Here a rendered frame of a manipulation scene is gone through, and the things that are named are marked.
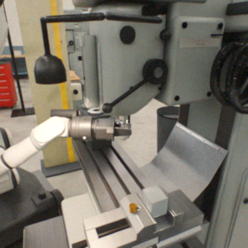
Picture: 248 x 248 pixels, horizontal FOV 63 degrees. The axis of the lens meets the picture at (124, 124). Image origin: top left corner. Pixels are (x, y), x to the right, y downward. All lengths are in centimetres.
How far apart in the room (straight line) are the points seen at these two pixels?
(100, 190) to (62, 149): 187
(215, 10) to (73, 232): 88
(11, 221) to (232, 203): 115
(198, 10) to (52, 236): 97
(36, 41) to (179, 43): 187
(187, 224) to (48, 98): 203
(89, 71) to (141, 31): 18
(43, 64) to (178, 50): 36
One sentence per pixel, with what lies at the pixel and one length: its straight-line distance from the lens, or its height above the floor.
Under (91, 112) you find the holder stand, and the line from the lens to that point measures 107.
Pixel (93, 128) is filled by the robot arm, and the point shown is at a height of 125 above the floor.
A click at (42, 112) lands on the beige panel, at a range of 247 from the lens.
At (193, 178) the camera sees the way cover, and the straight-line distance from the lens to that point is 94.
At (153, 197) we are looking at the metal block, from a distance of 61.
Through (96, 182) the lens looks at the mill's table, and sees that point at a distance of 90.
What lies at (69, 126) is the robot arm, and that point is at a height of 126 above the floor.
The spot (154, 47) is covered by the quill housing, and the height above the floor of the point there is 152.
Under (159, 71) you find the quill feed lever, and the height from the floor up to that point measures 146.
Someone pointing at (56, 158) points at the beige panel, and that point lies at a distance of 273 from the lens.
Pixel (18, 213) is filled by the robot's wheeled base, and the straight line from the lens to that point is 145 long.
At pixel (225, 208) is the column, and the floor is 87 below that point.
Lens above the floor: 155
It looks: 23 degrees down
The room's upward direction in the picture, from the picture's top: straight up
